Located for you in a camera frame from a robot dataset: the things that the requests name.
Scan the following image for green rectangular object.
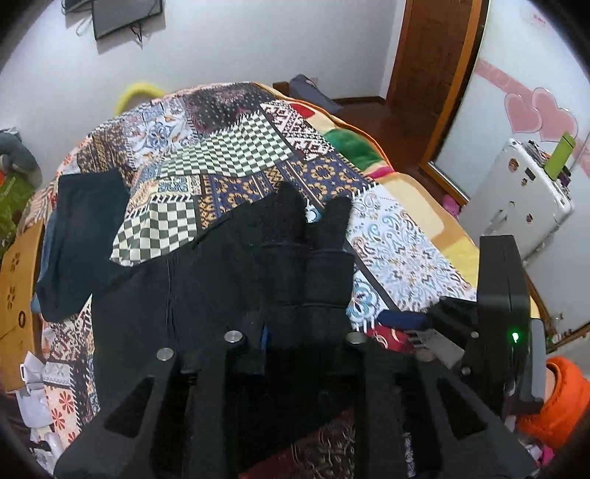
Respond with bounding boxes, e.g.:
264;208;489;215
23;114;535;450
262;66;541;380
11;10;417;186
543;131;577;180

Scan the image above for blue jeans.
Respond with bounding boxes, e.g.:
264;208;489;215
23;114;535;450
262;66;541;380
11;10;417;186
31;207;60;314

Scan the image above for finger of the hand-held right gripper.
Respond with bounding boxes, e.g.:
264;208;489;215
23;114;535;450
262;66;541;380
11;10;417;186
377;310;429;333
407;329;465;369

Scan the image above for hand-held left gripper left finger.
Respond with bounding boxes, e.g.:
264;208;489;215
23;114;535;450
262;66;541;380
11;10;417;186
54;318;268;479

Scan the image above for green floral storage basket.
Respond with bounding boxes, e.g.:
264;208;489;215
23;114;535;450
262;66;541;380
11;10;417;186
0;172;34;252

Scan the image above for wooden lap desk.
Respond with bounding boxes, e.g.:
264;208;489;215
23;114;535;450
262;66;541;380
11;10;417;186
0;220;46;394

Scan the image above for yellow foam hoop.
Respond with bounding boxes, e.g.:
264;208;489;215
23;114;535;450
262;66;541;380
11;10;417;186
114;81;166;115

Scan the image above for small black monitor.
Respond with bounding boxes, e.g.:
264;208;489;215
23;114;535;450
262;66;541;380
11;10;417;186
92;0;164;41

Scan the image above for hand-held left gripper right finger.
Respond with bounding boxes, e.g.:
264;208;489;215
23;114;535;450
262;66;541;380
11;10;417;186
343;332;539;479

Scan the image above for grey neck pillow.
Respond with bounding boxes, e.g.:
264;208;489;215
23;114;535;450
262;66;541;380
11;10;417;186
0;128;43;186

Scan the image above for brown wooden door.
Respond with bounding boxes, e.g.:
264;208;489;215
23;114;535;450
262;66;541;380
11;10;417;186
386;0;489;155

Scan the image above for white heart-print wardrobe door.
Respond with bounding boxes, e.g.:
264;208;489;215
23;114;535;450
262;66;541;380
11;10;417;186
419;0;590;208

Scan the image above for white suitcase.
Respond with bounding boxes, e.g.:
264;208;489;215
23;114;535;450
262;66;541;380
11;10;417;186
456;137;575;265

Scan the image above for dark navy garment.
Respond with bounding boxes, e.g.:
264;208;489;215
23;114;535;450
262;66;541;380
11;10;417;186
34;168;134;323

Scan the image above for heap of white packets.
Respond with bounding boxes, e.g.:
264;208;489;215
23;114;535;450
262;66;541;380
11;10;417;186
16;352;65;466

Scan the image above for dark blue bag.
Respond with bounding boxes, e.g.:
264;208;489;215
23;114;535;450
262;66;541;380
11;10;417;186
289;74;346;115

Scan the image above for patchwork printed bedspread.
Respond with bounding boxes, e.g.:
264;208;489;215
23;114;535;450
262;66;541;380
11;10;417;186
18;82;478;479

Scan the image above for black pants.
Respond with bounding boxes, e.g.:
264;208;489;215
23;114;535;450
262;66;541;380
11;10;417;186
90;181;359;479

